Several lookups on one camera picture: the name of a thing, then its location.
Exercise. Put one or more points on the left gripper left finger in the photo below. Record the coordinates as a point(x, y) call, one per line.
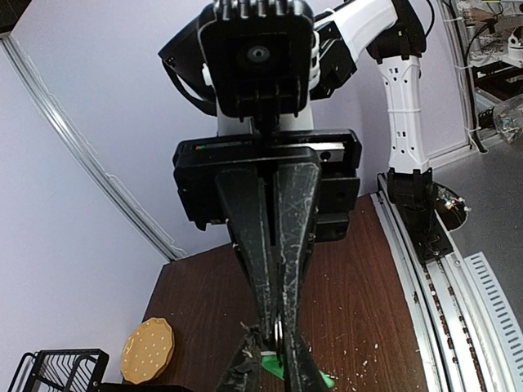
point(244, 371)

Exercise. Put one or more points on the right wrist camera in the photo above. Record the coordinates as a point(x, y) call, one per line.
point(258, 54)

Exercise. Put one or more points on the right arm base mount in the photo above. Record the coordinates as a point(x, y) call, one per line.
point(428, 228)

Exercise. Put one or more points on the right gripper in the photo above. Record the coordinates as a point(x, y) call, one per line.
point(295, 197)

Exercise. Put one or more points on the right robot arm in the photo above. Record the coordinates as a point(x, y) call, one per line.
point(392, 34)

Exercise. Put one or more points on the aluminium front rail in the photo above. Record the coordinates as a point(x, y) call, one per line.
point(467, 334)

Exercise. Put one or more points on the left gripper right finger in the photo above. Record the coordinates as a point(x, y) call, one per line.
point(300, 371)

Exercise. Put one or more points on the black wire dish rack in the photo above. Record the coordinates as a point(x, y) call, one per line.
point(71, 370)

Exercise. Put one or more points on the yellow dotted plate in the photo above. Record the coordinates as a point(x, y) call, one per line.
point(148, 351)

